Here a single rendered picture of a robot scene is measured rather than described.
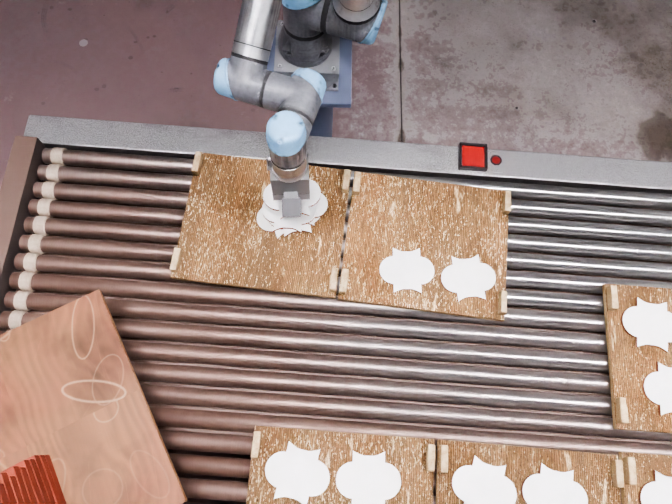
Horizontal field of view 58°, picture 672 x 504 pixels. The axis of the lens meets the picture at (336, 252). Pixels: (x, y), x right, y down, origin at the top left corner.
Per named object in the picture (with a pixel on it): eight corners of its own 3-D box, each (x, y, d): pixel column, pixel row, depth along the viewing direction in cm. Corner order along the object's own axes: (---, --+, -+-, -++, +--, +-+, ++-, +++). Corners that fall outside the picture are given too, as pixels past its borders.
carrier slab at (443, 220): (354, 173, 160) (354, 171, 158) (507, 193, 159) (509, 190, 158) (337, 300, 148) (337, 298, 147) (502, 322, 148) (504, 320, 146)
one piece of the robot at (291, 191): (265, 195, 123) (271, 224, 138) (309, 194, 123) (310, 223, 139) (265, 143, 127) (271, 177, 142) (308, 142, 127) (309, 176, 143)
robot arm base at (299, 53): (278, 24, 171) (276, -2, 162) (331, 24, 172) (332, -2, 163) (278, 67, 166) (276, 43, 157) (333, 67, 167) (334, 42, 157)
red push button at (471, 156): (461, 147, 164) (462, 145, 162) (483, 149, 164) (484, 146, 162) (461, 167, 162) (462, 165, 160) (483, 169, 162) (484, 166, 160)
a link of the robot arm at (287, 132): (312, 112, 115) (298, 149, 112) (313, 140, 125) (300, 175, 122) (273, 100, 115) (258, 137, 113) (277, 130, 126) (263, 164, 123)
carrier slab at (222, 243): (198, 154, 160) (197, 151, 159) (351, 172, 160) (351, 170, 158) (171, 279, 149) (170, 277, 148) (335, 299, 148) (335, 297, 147)
